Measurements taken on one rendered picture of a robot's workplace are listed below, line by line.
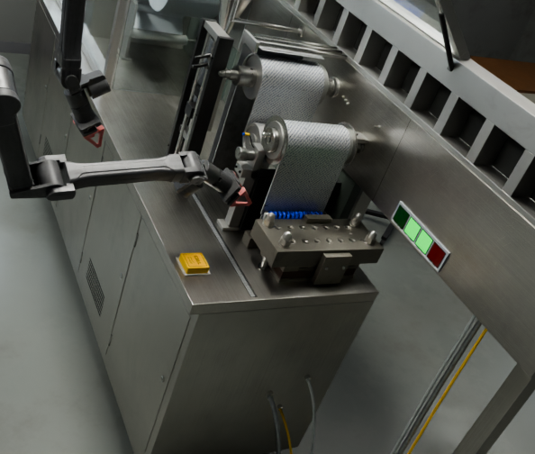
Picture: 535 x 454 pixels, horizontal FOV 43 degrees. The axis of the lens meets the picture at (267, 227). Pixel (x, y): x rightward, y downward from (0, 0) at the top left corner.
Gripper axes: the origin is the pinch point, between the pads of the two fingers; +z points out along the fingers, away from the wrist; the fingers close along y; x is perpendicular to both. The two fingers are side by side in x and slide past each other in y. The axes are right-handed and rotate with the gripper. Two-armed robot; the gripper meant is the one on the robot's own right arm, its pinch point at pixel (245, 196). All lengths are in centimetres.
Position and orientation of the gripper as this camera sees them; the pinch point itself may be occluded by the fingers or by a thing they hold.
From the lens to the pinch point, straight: 204.1
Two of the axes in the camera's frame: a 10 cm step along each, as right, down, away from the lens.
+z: 6.1, 3.8, 6.9
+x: 6.9, -6.9, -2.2
